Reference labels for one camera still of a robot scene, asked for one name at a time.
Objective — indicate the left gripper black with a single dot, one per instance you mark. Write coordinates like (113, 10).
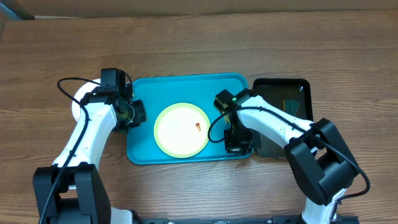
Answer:
(140, 106)

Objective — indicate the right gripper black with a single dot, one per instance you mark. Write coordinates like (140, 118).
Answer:
(237, 143)

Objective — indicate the yellow plate with sauce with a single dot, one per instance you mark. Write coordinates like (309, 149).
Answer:
(181, 130)

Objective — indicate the green yellow sponge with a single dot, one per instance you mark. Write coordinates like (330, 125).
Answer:
(291, 107)

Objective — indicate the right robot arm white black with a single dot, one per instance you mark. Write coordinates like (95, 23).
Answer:
(321, 162)

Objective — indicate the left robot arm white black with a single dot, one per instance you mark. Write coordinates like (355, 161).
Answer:
(71, 189)

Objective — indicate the black tray with water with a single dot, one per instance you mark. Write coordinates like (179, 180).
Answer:
(275, 90)

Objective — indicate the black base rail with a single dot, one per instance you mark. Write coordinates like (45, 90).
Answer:
(289, 219)

